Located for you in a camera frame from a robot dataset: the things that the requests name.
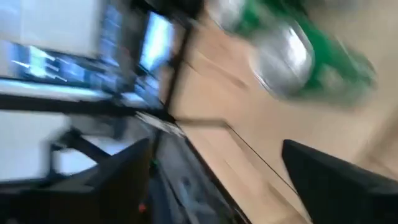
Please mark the green Sprite can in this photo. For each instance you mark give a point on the green Sprite can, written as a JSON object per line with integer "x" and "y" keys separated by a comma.
{"x": 329, "y": 59}

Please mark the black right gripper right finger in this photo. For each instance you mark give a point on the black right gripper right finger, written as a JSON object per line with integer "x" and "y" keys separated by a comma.
{"x": 342, "y": 193}

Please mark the silver blue can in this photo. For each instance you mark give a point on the silver blue can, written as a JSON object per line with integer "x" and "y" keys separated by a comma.
{"x": 225, "y": 12}

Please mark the whiteboard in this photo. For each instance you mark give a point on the whiteboard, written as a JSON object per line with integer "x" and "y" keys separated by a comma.
{"x": 53, "y": 25}

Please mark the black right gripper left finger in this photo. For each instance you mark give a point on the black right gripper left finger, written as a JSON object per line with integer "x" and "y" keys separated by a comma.
{"x": 102, "y": 193}

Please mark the wooden shelf black metal frame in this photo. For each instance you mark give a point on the wooden shelf black metal frame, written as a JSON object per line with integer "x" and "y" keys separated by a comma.
{"x": 178, "y": 62}

